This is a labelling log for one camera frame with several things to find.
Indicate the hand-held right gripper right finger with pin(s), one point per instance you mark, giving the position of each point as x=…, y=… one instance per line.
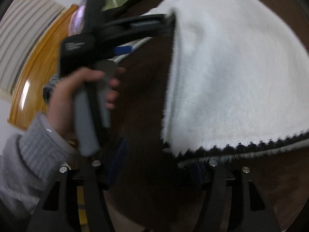
x=217, y=186

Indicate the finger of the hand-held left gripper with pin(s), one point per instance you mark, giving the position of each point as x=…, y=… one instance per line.
x=124, y=50
x=144, y=26

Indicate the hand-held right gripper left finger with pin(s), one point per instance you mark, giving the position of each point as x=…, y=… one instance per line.
x=118, y=154

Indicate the white cardigan with black trim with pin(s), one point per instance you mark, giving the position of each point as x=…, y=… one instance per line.
x=229, y=65

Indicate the person's left hand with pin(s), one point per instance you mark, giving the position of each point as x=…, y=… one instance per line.
x=62, y=96

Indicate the brown bed blanket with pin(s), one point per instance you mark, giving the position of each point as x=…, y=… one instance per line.
x=144, y=89

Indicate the wooden headboard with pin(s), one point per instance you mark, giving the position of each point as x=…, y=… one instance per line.
x=36, y=65

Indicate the window blinds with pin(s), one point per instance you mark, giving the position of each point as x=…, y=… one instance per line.
x=24, y=29

